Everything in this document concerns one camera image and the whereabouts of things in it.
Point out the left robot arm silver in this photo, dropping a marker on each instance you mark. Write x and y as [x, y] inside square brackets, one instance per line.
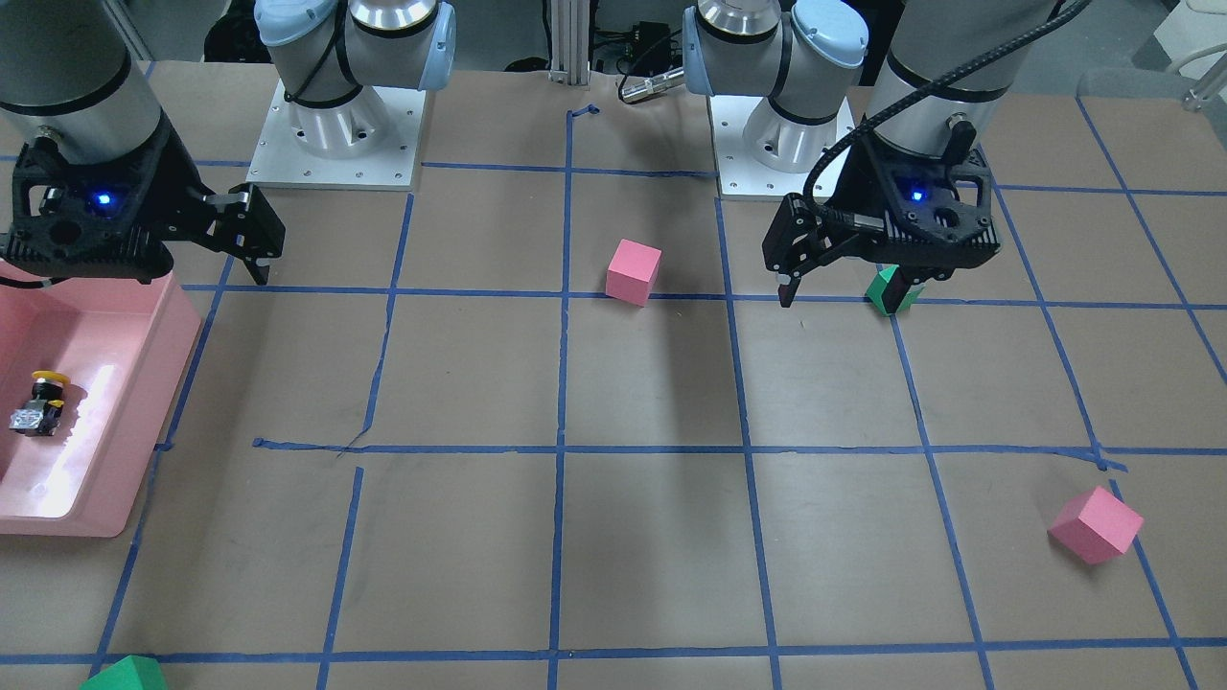
[948, 65]

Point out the green cube by left arm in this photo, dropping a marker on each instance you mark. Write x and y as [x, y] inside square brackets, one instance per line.
[895, 288]

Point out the green cube near bin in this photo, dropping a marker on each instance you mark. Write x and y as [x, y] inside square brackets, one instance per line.
[133, 672]

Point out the yellow push button switch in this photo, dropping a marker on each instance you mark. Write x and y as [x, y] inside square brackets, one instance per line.
[40, 415]

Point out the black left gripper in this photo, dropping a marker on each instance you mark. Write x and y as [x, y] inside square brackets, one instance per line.
[860, 188]

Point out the aluminium frame post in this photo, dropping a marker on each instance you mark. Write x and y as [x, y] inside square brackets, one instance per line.
[569, 42]

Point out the pink plastic bin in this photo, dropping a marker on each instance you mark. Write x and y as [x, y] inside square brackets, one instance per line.
[123, 346]

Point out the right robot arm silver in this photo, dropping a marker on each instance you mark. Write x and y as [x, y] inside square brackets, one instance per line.
[67, 67]

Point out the pink cube near edge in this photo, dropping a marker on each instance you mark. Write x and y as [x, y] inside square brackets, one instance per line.
[1097, 526]

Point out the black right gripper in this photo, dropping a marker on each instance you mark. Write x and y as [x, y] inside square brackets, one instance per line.
[179, 193]

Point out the pink cube centre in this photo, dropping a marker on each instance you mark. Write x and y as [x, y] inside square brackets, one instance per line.
[632, 272]

